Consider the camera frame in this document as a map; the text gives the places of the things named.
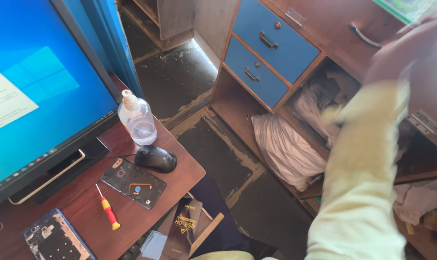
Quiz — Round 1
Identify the brown and black packet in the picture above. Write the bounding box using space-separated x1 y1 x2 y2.
157 198 203 260

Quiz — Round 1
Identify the black keyboard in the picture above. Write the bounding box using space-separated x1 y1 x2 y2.
118 217 168 260

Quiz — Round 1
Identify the heap of pale cloth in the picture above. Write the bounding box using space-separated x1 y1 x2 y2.
393 179 437 226

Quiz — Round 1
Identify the dark curved door handle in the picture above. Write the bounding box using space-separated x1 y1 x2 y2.
348 22 384 50

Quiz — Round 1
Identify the gold-edged smartphone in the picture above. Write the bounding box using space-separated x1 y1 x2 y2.
8 149 86 205

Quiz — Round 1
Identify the brown wooden cabinet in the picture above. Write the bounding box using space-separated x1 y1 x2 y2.
208 0 437 260

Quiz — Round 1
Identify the dark drawer handle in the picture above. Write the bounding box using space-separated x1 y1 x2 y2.
259 31 279 50
244 67 260 82

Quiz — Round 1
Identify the white plastic bag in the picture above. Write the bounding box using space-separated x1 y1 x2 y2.
251 113 328 192

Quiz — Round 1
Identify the light blue cleaning cloth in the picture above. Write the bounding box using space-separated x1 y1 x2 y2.
140 230 168 260

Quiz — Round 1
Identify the large blue drawer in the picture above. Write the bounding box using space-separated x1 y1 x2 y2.
232 0 321 84

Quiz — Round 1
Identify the crumpled clear plastic bag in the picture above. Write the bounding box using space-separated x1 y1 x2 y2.
294 80 349 147

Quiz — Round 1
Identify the black computer monitor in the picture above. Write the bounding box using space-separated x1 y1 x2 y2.
0 0 122 212

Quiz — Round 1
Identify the wooden keyboard tray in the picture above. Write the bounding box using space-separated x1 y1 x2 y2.
187 191 225 258

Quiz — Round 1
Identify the black computer mouse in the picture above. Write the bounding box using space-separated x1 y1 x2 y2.
134 145 178 174

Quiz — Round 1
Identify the grey wooden shelf unit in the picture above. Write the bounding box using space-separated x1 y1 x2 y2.
117 0 196 52

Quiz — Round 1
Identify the person's dark trouser leg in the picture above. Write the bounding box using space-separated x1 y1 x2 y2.
189 175 278 260

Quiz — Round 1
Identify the green-edged sheet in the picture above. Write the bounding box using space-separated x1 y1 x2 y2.
372 0 437 24

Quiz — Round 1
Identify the metal door hinge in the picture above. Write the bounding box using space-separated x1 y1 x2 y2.
285 7 306 27
407 110 437 136

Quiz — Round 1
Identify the clear spray bottle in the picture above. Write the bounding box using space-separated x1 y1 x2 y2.
117 90 158 146

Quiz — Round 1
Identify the dark phone back cover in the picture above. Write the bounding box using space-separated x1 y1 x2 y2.
100 157 167 210

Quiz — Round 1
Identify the brown cabinet door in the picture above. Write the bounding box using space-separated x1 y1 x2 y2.
262 0 437 156

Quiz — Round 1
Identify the blue door frame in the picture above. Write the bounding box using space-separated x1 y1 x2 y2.
61 0 143 99

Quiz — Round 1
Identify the small blue drawer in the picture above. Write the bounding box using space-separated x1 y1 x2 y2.
224 36 290 109

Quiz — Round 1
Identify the opened blue-framed smartphone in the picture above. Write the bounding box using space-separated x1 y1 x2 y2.
22 208 96 260

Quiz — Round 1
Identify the red and yellow screwdriver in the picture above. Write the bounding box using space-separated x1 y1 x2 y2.
95 183 121 231

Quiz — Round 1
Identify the black monitor stand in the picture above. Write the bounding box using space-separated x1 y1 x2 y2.
34 137 110 204

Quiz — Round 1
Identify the person's right hand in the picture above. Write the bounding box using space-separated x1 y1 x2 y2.
364 10 437 86

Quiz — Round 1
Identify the black mouse cable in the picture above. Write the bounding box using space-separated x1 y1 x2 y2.
84 153 137 160

